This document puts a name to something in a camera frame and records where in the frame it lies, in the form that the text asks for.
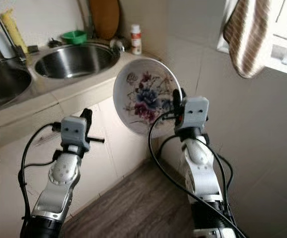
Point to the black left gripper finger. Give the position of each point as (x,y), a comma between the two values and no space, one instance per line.
(83,116)
(89,115)

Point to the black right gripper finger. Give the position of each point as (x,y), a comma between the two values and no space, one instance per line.
(178,101)

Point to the white floral ceramic plate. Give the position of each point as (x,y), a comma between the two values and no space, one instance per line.
(143,96)

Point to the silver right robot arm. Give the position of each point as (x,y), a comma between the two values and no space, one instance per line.
(205,168)

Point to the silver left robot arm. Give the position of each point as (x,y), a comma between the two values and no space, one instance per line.
(66,173)

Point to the curved chrome kitchen faucet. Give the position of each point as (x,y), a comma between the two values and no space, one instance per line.
(20,57)

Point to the white bottle orange label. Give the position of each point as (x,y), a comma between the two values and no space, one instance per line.
(136,42)

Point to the small chrome tap fitting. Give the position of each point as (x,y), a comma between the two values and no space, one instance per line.
(117,45)

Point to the small black sink stopper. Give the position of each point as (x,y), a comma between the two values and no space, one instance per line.
(54,43)

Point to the green plastic bowl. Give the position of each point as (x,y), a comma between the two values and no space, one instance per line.
(74,37)

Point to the large stainless steel sink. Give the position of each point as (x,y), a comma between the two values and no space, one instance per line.
(2,87)

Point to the brown striped hanging towel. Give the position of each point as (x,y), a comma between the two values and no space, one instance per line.
(248,39)

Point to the brown wooden cutting board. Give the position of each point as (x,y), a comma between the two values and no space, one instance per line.
(105,20)

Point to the white dish soap bottle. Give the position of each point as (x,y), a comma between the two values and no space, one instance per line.
(0,43)

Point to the yellow bottle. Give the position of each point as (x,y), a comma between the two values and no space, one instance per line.
(9,21)

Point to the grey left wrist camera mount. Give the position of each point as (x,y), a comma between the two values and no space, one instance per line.
(75,131)

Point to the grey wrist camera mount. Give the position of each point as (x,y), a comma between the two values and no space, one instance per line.
(195,111)
(75,131)

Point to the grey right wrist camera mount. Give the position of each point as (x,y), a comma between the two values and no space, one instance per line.
(195,111)

